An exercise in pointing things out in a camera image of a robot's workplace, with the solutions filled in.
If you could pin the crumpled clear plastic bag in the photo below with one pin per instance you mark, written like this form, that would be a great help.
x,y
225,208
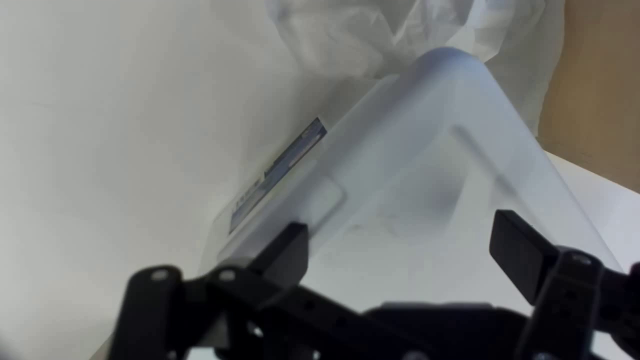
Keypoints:
x,y
373,32

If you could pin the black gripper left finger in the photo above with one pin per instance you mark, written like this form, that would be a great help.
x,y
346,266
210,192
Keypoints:
x,y
201,313

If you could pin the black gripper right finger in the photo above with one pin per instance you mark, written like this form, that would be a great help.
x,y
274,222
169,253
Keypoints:
x,y
580,306

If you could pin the wooden shape sorter box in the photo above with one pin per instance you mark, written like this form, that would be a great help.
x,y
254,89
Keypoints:
x,y
601,80

